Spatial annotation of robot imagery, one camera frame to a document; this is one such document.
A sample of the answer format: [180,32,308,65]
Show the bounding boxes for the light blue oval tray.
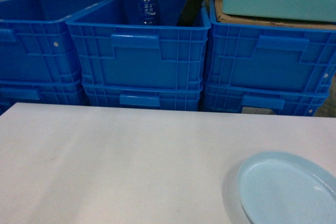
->
[237,152,335,223]

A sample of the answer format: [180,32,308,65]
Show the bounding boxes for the lower middle blue crate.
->
[82,83,201,111]

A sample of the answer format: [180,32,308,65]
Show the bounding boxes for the blue crate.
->
[66,0,210,92]
[200,84,329,116]
[1,81,89,114]
[82,83,201,111]
[1,0,105,84]
[205,0,335,93]

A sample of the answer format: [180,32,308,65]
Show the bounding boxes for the lower right blue crate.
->
[200,84,329,116]

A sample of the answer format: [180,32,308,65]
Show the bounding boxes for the upper middle blue crate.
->
[66,0,210,92]

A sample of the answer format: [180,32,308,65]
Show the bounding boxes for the clear water bottle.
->
[137,0,157,25]

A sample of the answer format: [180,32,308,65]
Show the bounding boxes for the black folded plastic piece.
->
[176,0,204,27]

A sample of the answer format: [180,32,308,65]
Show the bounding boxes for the lower left blue crate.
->
[1,81,89,114]

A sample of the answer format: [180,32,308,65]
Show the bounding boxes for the upper right blue crate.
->
[205,0,335,93]

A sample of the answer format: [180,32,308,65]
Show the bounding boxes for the upper left blue crate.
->
[1,0,105,84]

